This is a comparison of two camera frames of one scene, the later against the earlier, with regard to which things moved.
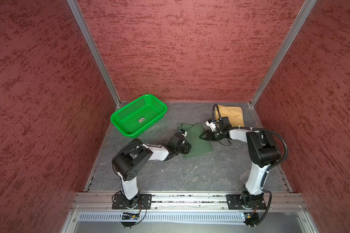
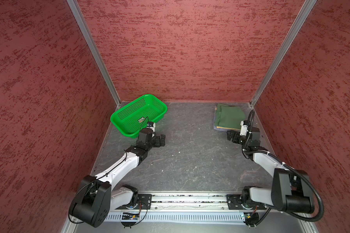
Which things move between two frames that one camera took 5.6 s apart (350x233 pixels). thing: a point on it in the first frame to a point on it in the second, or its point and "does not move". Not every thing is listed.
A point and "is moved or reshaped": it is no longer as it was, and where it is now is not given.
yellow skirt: [234, 114] is moved or reshaped
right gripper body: [214, 136] to [236, 136]
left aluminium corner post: [78, 16] does not move
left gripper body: [183, 149] to [157, 144]
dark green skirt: [199, 146] to [229, 116]
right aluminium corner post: [295, 28] does not move
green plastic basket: [138, 115] does not move
